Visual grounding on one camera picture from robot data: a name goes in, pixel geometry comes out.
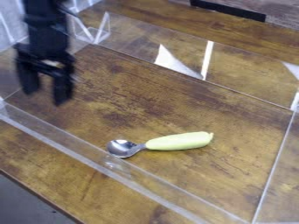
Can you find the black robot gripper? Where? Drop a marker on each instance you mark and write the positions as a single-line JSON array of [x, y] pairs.
[[44, 55]]

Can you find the black bar in background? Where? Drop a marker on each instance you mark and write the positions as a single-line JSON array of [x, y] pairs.
[[228, 10]]

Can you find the clear acrylic enclosure walls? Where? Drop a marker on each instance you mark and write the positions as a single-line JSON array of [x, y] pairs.
[[163, 69]]

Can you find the green handled metal spoon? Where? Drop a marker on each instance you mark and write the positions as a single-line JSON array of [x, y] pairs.
[[179, 142]]

